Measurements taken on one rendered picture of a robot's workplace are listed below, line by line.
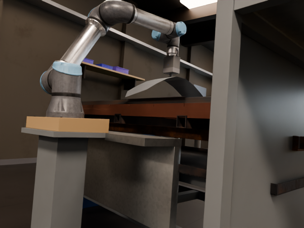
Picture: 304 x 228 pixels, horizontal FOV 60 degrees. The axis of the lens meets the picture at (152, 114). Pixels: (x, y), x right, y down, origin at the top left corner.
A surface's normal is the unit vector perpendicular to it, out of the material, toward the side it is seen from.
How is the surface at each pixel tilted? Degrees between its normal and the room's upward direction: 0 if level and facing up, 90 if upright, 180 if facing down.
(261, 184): 90
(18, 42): 90
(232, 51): 90
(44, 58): 90
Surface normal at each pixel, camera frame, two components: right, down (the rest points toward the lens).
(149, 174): -0.73, -0.08
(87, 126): 0.78, 0.03
